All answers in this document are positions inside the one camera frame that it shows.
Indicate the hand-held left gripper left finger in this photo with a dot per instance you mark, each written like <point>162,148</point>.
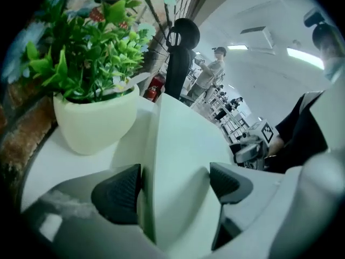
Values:
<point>118,196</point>

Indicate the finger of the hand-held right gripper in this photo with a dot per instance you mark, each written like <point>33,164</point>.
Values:
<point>246,152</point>

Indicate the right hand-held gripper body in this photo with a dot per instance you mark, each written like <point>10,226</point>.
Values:
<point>265,132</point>

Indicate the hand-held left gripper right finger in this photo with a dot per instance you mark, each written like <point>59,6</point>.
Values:
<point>229,185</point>

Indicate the white rectangular panel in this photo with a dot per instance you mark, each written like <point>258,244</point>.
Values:
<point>186,144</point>

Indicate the person's right forearm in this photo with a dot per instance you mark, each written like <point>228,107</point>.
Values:
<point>276,146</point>

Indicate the black printed t-shirt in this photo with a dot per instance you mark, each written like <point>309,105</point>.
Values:
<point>302,133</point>

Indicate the green plant in white pot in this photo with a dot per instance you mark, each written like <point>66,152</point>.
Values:
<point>94,123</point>

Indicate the ceiling light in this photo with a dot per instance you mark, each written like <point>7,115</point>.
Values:
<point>304,57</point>
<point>237,47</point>

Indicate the blue face mask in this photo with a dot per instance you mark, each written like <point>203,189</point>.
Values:
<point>333,71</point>

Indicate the ceiling air conditioner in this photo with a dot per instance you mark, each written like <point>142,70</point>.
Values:
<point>258,40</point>

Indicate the person's head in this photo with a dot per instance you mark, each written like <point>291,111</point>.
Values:
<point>327,44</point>

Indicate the black office chair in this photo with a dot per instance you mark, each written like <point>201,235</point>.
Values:
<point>176,69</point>

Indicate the red fire extinguisher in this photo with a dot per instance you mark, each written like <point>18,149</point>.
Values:
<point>154,89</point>

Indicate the black head camera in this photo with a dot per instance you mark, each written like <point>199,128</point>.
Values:
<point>314,17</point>

